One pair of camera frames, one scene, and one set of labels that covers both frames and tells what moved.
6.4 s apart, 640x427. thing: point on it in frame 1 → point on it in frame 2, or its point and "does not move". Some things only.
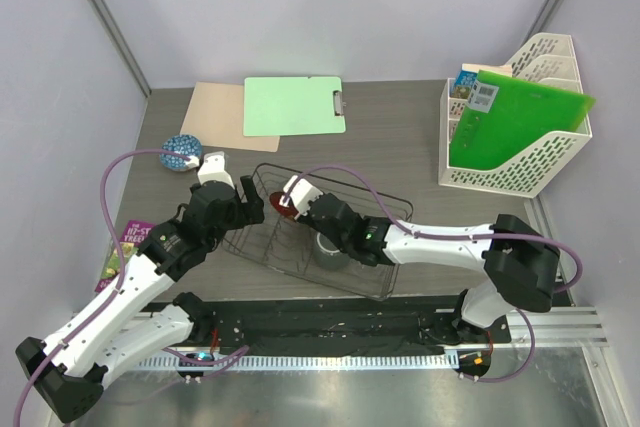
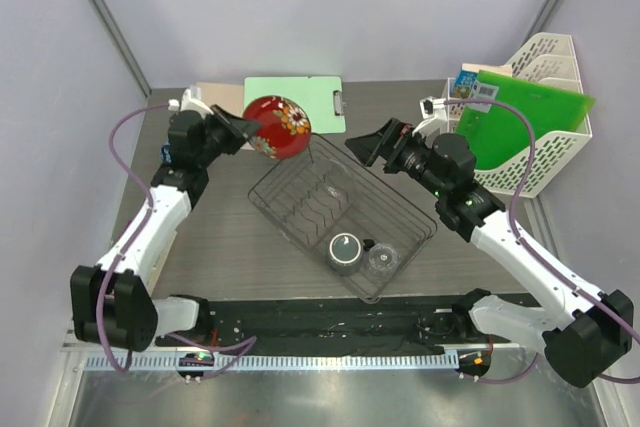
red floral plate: [275, 199] → [285, 128]
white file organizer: [550, 63] does not move
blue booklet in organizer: [462, 85] does not move
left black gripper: [254, 201] → [243, 127]
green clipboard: [293, 105] does not move
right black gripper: [309, 219] → [389, 142]
